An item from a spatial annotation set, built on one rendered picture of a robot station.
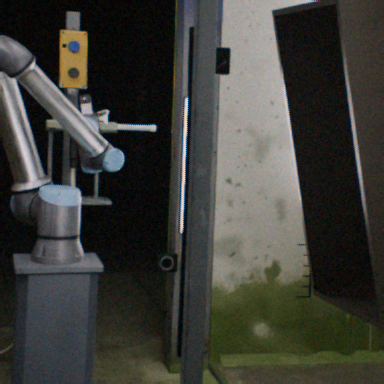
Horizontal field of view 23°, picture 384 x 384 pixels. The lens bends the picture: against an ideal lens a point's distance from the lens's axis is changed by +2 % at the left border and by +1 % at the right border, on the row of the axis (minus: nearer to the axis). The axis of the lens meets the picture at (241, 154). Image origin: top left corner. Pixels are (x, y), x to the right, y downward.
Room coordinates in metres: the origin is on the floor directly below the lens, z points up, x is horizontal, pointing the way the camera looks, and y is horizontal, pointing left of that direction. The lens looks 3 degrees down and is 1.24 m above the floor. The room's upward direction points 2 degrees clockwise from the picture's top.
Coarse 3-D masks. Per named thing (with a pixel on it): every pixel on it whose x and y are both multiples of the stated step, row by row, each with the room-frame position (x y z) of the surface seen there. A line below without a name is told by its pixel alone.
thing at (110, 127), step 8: (48, 120) 4.10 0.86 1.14; (48, 128) 4.09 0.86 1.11; (56, 128) 4.10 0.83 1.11; (104, 128) 4.15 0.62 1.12; (112, 128) 4.16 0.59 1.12; (120, 128) 4.18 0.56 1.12; (128, 128) 4.19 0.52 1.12; (136, 128) 4.20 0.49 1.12; (144, 128) 4.21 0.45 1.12; (152, 128) 4.21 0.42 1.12; (72, 144) 4.12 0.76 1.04; (72, 152) 4.12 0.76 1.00; (72, 160) 4.12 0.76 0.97; (72, 168) 4.12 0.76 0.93
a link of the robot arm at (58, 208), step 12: (48, 192) 3.37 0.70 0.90; (60, 192) 3.37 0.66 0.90; (72, 192) 3.39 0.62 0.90; (36, 204) 3.43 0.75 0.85; (48, 204) 3.36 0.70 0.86; (60, 204) 3.36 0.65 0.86; (72, 204) 3.38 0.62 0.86; (36, 216) 3.42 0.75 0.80; (48, 216) 3.36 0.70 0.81; (60, 216) 3.36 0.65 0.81; (72, 216) 3.39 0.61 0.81; (48, 228) 3.36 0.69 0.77; (60, 228) 3.36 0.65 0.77; (72, 228) 3.39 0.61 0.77
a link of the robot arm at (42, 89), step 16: (0, 48) 3.32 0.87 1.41; (16, 48) 3.33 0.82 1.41; (0, 64) 3.32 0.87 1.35; (16, 64) 3.31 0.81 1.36; (32, 64) 3.35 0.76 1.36; (32, 80) 3.36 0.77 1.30; (48, 80) 3.41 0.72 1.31; (48, 96) 3.40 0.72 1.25; (64, 96) 3.45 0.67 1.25; (48, 112) 3.45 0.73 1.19; (64, 112) 3.44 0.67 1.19; (80, 112) 3.50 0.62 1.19; (64, 128) 3.49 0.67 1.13; (80, 128) 3.48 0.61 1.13; (80, 144) 3.52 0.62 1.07; (96, 144) 3.52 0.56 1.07; (96, 160) 3.55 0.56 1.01; (112, 160) 3.55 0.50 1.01
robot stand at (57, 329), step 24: (24, 264) 3.33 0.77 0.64; (48, 264) 3.34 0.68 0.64; (72, 264) 3.35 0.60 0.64; (96, 264) 3.36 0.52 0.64; (24, 288) 3.28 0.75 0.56; (48, 288) 3.29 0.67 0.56; (72, 288) 3.31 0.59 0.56; (96, 288) 3.36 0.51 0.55; (24, 312) 3.28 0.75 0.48; (48, 312) 3.29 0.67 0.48; (72, 312) 3.31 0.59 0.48; (96, 312) 3.37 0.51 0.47; (24, 336) 3.27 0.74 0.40; (48, 336) 3.29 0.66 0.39; (72, 336) 3.31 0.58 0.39; (24, 360) 3.27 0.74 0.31; (48, 360) 3.29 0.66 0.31; (72, 360) 3.31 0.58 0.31
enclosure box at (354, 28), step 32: (320, 0) 3.33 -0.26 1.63; (352, 0) 3.22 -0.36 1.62; (288, 32) 3.79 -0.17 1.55; (320, 32) 3.84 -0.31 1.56; (352, 32) 3.22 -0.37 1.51; (288, 64) 3.79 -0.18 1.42; (320, 64) 3.84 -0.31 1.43; (352, 64) 3.22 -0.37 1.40; (288, 96) 3.79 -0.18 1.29; (320, 96) 3.84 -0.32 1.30; (352, 96) 3.23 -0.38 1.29; (288, 128) 3.79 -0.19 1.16; (320, 128) 3.85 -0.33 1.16; (352, 128) 3.25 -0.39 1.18; (320, 160) 3.85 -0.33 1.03; (352, 160) 3.90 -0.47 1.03; (320, 192) 3.85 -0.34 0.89; (352, 192) 3.90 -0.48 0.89; (320, 224) 3.85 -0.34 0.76; (352, 224) 3.91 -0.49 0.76; (320, 256) 3.86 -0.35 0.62; (352, 256) 3.91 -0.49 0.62; (320, 288) 3.86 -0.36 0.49; (352, 288) 3.86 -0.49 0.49
